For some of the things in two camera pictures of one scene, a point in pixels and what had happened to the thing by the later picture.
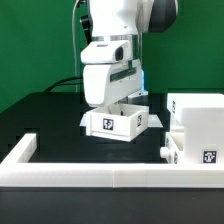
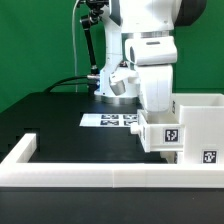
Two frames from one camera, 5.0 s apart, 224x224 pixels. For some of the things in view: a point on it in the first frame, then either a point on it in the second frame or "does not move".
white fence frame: (18, 171) does not move
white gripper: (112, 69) → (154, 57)
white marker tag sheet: (153, 121) → (108, 120)
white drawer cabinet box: (200, 118) does not move
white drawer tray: (123, 122) → (160, 132)
